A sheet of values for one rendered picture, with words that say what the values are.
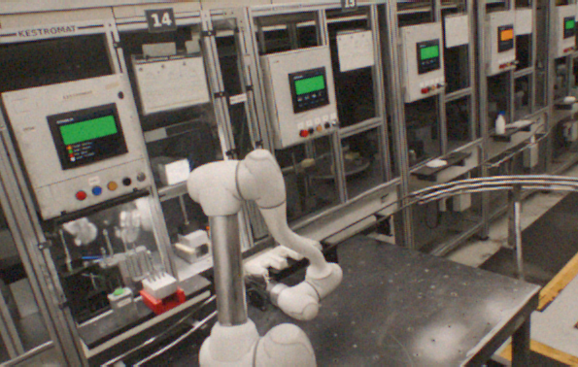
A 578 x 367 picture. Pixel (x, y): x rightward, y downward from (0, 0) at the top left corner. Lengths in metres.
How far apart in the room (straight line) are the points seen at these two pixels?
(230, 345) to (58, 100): 1.04
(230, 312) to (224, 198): 0.38
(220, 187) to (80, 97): 0.65
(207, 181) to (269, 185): 0.21
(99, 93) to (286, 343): 1.12
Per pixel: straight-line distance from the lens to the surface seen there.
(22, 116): 1.77
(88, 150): 1.80
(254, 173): 1.42
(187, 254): 2.23
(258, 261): 2.17
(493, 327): 1.97
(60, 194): 1.82
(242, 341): 1.56
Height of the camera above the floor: 1.83
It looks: 17 degrees down
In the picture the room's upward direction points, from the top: 9 degrees counter-clockwise
